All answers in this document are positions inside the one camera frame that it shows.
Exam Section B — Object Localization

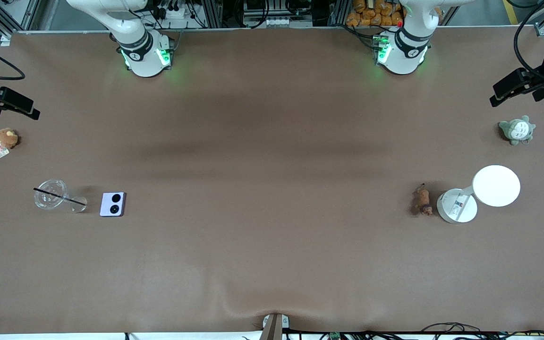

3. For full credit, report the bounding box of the lilac flip phone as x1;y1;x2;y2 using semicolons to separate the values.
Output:
99;191;127;218

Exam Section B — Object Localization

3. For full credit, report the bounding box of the brown lion statue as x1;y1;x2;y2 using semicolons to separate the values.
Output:
411;183;434;217

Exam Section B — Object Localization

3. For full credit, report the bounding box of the brown plush toy with tag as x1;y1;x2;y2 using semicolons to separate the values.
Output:
0;127;20;158

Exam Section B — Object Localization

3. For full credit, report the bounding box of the grey Totoro plush toy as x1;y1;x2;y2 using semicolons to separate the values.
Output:
498;115;536;146

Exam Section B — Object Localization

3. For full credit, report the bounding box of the clear plastic cup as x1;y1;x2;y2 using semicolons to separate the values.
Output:
34;178;88;213

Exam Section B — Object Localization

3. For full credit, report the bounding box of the white round desk lamp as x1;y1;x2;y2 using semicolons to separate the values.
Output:
436;164;521;224

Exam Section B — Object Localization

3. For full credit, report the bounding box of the black straw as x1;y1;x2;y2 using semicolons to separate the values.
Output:
33;187;87;207

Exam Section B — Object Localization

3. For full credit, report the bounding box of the pile of orange plush toys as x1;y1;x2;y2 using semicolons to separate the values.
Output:
346;0;405;27

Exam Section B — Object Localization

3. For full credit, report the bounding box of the white power strip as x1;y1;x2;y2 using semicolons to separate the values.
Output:
160;5;199;20

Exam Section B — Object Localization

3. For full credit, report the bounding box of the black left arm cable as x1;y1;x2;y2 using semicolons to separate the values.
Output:
513;0;544;85

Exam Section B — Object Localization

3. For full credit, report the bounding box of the metal table edge mount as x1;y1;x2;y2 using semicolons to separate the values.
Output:
259;313;290;340

